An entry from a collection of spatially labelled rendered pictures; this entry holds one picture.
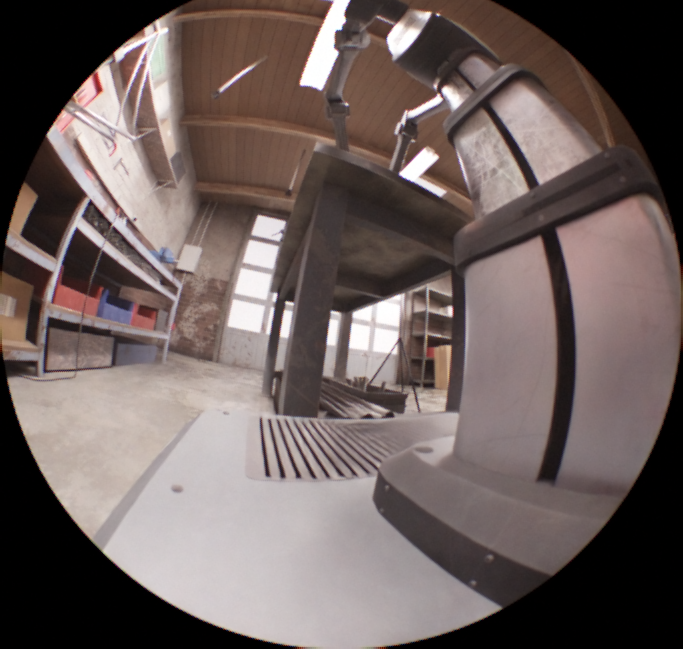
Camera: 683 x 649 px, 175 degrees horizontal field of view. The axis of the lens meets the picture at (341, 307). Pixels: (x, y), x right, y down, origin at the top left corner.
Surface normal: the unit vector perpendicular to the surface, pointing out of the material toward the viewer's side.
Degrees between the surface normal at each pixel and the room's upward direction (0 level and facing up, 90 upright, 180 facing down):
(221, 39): 174
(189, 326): 90
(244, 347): 90
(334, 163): 180
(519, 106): 90
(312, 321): 90
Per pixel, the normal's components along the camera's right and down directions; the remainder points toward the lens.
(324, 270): 0.36, -0.18
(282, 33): -0.03, 0.98
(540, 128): -0.92, -0.20
